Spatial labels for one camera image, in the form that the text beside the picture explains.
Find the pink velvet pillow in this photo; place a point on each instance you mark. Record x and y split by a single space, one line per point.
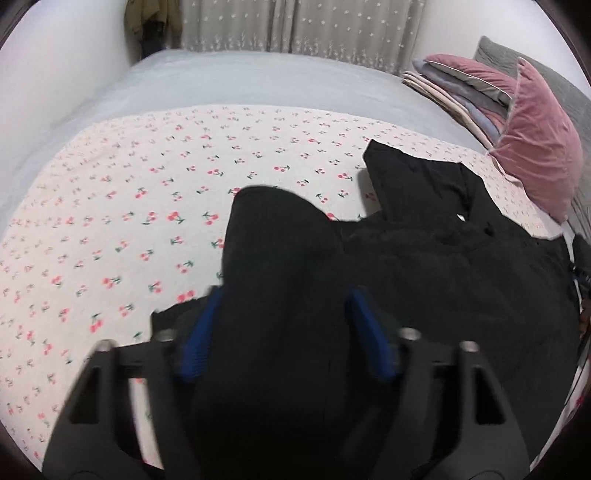
540 138

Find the grey bed sheet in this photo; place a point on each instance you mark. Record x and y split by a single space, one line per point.
231 78

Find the grey quilted pillow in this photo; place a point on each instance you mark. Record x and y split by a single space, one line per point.
508 53

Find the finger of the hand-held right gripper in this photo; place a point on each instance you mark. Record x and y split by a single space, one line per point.
582 281

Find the grey flower print curtain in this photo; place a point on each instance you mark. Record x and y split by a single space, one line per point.
300 27

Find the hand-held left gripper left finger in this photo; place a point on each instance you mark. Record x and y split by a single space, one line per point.
198 341

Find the black coat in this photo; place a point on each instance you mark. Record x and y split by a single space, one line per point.
438 277

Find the cherry print blanket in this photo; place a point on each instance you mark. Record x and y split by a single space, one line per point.
138 207

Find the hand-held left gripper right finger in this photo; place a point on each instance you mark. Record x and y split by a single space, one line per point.
371 341

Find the olive hanging jacket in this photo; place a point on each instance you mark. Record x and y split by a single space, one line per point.
152 23

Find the dark cloth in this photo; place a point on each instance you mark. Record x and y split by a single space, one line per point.
582 247

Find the stack of folded blankets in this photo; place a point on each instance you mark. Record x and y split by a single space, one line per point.
461 83

